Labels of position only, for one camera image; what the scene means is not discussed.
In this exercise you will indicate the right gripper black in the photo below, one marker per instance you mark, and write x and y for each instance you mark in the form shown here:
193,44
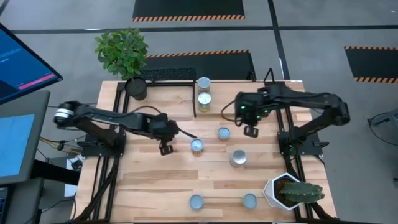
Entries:
248,105

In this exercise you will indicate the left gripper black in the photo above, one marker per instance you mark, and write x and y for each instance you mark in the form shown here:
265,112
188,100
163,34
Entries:
161,126

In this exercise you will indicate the green polka dot can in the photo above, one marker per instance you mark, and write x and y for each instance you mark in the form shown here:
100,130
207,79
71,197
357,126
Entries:
224,133

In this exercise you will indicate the tall can peaches label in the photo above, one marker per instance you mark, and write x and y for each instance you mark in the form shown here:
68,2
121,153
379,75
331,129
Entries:
238,156

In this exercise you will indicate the orange leopard spotted can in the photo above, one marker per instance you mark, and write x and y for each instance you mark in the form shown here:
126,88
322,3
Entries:
196,145

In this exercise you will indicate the tall can carrots label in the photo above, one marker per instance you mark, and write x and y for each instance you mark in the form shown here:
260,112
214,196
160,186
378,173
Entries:
204,99

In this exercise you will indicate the teal leaf pattern can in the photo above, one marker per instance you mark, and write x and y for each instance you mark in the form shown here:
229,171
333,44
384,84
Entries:
196,202

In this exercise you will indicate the tall can tomatoes label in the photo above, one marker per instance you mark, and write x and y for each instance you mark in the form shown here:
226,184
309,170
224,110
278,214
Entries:
203,82

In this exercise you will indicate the teal can red white logo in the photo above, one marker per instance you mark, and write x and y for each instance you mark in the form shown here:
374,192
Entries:
249,200

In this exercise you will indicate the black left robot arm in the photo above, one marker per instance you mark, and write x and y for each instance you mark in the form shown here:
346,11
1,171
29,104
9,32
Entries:
109,116

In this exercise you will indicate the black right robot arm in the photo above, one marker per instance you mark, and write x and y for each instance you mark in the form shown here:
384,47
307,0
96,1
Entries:
311,99

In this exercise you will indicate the black floor mat striped edge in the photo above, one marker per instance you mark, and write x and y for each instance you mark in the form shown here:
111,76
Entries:
186,7
217,67
373,63

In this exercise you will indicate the black perforated mat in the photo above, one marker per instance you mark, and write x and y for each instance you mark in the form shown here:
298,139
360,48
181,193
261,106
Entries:
168,74

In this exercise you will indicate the cactus in white pot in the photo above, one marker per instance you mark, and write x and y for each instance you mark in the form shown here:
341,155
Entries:
298,193

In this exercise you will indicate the small black device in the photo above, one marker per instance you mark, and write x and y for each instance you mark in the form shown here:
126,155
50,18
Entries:
76,164

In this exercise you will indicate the white paper sheet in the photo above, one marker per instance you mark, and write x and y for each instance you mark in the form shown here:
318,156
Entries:
71,190

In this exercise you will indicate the leafy plant in black pot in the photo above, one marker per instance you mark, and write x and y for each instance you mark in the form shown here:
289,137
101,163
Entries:
121,53

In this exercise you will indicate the black desk beam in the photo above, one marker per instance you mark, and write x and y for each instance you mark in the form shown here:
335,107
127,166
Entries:
56,172

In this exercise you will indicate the grey monitor pale blue screen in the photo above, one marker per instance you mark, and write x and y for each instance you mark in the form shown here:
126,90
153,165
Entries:
15,143

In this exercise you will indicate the black monitor blue screen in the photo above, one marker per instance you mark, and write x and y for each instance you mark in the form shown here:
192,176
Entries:
21,62

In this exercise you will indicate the black aluminium rail frame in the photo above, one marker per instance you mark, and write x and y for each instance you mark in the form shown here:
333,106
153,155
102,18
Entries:
279,123
174,83

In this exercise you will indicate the black frame shelf wooden board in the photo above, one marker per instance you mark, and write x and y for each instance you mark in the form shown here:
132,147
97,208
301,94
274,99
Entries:
194,99

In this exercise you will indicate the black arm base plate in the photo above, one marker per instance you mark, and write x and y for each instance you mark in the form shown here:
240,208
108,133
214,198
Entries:
311,146
93,149

